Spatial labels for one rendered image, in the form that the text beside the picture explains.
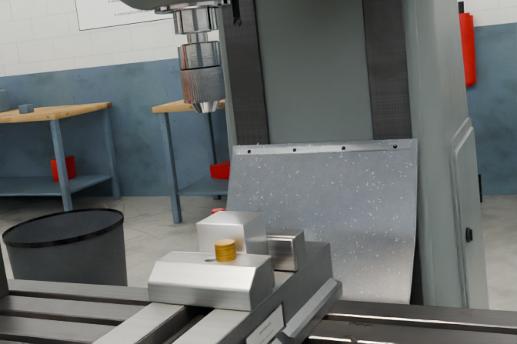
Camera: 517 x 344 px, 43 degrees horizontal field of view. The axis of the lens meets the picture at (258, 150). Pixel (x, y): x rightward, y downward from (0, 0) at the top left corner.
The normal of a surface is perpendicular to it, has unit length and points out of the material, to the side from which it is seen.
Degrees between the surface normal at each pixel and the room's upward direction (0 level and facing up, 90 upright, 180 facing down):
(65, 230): 86
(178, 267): 40
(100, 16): 90
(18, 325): 0
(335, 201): 62
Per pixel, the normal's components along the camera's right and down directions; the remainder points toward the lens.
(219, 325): -0.11, -0.98
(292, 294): 0.89, -0.03
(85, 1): -0.40, 0.19
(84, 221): -0.08, 0.11
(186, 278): -0.37, -0.62
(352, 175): -0.40, -0.27
